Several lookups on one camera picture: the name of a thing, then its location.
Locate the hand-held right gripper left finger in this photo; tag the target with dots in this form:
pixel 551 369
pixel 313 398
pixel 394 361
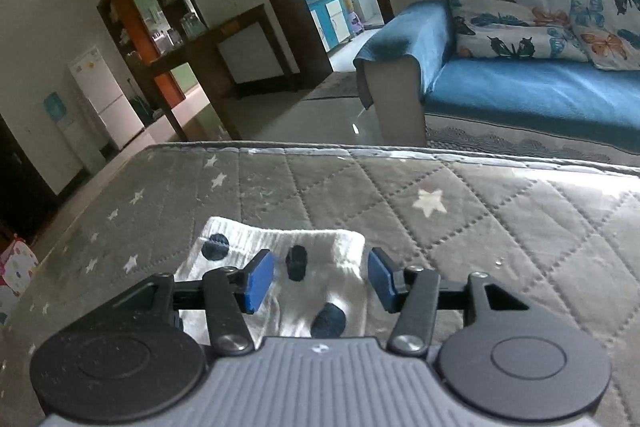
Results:
pixel 257 281

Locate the purple plastic stool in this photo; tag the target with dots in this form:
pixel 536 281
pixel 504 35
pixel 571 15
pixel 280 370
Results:
pixel 356 24

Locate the dark wooden console table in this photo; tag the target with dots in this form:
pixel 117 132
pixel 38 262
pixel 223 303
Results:
pixel 200 47

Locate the colourful dotted box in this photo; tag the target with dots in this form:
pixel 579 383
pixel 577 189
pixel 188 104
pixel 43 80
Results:
pixel 17 277

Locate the white refrigerator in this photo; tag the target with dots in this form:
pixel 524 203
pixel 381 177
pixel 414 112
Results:
pixel 107 99

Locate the blue sofa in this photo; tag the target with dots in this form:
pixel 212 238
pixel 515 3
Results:
pixel 525 92

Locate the white water dispenser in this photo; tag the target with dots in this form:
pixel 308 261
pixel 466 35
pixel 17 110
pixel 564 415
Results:
pixel 70 132

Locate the grey quilted star mattress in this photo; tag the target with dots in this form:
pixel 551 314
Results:
pixel 500 232

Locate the butterfly print pillow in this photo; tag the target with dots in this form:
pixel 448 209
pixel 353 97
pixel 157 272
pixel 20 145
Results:
pixel 510 17
pixel 610 27

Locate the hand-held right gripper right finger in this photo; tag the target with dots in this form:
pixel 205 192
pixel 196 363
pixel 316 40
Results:
pixel 380 281

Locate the white polka dot pants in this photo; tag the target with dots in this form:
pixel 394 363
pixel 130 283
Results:
pixel 325 252

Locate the blue and white cabinet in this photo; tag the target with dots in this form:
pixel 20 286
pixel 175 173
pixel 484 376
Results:
pixel 327 17

